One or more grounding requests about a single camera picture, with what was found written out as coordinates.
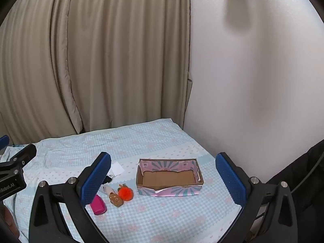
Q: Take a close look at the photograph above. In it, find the orange pom-pom plush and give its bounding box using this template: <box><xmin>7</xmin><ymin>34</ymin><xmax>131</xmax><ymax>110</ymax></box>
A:
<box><xmin>118</xmin><ymin>183</ymin><xmax>134</xmax><ymax>201</ymax></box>

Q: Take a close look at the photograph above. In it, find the white cloth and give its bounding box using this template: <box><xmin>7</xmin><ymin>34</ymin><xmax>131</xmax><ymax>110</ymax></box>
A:
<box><xmin>111</xmin><ymin>162</ymin><xmax>125</xmax><ymax>177</ymax></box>

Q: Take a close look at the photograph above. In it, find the light blue cloth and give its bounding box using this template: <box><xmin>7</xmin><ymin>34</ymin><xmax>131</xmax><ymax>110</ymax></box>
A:
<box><xmin>4</xmin><ymin>144</ymin><xmax>26</xmax><ymax>162</ymax></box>

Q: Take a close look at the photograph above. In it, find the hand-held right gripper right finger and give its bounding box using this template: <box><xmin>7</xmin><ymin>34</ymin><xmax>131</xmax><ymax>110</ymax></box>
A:
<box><xmin>215</xmin><ymin>152</ymin><xmax>297</xmax><ymax>243</ymax></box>

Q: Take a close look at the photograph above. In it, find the pink pouch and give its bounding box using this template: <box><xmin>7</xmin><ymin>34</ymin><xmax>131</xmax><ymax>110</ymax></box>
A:
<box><xmin>91</xmin><ymin>194</ymin><xmax>107</xmax><ymax>216</ymax></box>

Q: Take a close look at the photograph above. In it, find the printed cardboard box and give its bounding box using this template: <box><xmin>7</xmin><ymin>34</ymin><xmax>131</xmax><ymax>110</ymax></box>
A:
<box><xmin>136</xmin><ymin>158</ymin><xmax>204</xmax><ymax>198</ymax></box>

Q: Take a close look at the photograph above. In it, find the beige curtain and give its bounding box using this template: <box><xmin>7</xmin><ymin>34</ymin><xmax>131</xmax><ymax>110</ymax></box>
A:
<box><xmin>0</xmin><ymin>0</ymin><xmax>194</xmax><ymax>145</ymax></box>

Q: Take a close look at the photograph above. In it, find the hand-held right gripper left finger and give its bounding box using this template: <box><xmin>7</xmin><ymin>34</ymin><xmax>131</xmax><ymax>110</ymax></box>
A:
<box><xmin>28</xmin><ymin>152</ymin><xmax>112</xmax><ymax>243</ymax></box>

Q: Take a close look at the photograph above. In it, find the blue checked bed sheet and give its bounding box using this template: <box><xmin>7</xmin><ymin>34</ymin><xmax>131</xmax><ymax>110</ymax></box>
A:
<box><xmin>2</xmin><ymin>118</ymin><xmax>244</xmax><ymax>243</ymax></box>

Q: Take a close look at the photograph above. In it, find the person's left forearm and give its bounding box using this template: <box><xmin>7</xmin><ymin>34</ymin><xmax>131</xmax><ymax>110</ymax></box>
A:
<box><xmin>0</xmin><ymin>202</ymin><xmax>20</xmax><ymax>239</ymax></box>

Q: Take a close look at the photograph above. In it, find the brown bear plush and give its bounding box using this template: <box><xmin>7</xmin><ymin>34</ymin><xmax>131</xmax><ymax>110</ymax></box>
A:
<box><xmin>109</xmin><ymin>192</ymin><xmax>124</xmax><ymax>208</ymax></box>

